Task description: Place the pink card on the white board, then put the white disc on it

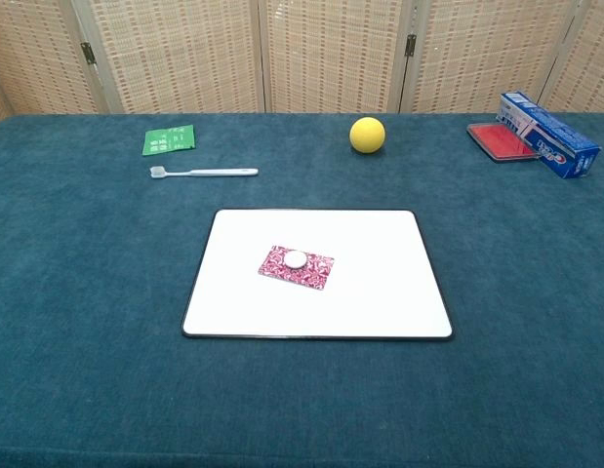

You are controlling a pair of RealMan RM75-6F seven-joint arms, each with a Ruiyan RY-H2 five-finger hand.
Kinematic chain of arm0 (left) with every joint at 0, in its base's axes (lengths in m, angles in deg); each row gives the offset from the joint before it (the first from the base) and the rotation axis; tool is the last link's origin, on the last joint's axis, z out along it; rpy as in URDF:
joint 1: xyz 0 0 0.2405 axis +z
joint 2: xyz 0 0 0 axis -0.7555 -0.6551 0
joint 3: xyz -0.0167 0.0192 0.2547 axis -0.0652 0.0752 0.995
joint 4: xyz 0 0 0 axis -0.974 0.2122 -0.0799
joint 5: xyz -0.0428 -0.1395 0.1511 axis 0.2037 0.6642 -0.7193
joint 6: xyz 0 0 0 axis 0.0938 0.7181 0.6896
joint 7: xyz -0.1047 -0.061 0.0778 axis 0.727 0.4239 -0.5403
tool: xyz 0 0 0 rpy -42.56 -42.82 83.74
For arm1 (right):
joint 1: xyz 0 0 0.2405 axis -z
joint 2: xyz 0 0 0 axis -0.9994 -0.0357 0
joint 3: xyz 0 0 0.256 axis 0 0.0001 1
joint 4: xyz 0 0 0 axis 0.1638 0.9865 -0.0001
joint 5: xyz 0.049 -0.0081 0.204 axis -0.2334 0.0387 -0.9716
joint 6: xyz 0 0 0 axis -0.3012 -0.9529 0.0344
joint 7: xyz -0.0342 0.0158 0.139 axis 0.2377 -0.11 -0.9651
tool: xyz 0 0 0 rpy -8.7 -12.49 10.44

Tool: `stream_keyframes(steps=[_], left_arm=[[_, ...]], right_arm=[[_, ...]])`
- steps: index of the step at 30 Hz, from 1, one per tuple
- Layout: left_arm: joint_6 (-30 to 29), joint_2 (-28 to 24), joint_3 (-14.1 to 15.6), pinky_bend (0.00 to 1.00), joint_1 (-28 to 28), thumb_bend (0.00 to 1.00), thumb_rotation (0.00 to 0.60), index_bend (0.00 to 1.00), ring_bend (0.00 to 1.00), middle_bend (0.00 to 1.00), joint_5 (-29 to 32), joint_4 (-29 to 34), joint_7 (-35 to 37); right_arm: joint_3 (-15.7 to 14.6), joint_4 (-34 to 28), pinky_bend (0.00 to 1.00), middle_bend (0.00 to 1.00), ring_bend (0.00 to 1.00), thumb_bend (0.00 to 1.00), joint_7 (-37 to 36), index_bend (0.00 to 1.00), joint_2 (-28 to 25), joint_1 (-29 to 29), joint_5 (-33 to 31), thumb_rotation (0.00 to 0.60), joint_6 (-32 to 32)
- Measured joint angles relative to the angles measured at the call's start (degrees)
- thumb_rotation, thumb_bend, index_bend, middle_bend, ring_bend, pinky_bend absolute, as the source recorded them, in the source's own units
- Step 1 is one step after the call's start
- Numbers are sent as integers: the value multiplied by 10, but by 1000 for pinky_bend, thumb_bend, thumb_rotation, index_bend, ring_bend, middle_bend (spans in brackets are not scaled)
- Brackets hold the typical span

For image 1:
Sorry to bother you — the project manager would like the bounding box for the pink patterned card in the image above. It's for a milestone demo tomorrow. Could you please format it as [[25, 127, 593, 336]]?
[[257, 245, 336, 291]]

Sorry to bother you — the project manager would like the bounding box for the white rectangular board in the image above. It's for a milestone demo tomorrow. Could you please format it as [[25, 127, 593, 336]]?
[[181, 209, 454, 341]]

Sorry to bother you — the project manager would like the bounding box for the white toothbrush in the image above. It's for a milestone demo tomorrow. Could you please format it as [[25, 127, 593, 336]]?
[[149, 165, 260, 180]]

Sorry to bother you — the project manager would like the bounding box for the yellow foam ball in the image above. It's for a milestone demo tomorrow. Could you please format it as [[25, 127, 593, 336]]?
[[349, 116, 386, 155]]

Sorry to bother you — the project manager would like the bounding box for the teal tablecloth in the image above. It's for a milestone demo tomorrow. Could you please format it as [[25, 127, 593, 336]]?
[[0, 112, 604, 468]]

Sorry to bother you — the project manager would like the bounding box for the green sachet packet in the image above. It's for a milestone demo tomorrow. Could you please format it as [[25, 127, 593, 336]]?
[[141, 124, 196, 157]]

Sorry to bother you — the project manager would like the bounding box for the woven bamboo folding screen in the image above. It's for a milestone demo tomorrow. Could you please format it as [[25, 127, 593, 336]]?
[[0, 0, 604, 124]]

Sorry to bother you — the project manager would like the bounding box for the red ink pad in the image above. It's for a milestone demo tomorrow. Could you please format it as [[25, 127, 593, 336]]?
[[465, 122, 542, 164]]

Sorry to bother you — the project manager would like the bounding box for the blue toothpaste box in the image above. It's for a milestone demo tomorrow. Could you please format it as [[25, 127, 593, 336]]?
[[495, 90, 603, 180]]

